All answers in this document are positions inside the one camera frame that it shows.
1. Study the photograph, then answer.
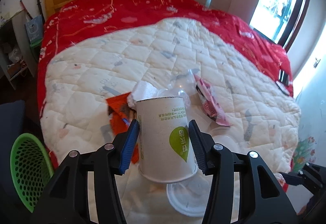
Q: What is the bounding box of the clear plastic lid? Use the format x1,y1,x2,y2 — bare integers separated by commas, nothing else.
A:
166,173,211,217

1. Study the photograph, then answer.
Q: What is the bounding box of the orange snack wrapper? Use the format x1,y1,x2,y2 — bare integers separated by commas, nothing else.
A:
105,93,139,165

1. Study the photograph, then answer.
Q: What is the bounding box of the red white snack packet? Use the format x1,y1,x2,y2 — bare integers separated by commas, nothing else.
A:
193,74,230,127

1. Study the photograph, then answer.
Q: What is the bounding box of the white paper cup green logo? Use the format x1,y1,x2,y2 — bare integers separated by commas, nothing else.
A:
137,96,198,184

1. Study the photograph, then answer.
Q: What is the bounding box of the white styrofoam block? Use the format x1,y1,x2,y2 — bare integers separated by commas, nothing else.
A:
127,81,159,110

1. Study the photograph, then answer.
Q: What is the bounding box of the clear plastic cup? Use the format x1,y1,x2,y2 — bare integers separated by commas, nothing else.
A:
209,127,240,153

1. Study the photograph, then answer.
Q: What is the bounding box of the green plastic mesh trash basket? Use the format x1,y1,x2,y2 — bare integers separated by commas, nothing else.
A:
10,133,54,212

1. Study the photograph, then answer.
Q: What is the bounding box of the white quilted blanket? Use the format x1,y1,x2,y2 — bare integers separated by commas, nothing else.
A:
39,17,300,174

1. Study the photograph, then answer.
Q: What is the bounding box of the white desk with shelves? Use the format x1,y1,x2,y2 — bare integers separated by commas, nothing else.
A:
1,10,37,89

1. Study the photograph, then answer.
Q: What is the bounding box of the green plastic stool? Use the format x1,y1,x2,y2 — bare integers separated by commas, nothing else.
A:
30,39,43,62

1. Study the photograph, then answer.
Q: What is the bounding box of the blue paper gift bag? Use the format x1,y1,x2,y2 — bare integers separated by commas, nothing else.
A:
24,15,43,44

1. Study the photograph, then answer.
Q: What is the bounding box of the red patterned bedspread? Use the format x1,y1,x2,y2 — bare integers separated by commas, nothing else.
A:
37,0,293,168

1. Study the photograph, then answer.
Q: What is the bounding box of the window with dark frame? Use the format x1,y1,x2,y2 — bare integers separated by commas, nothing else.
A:
250,0,310,50

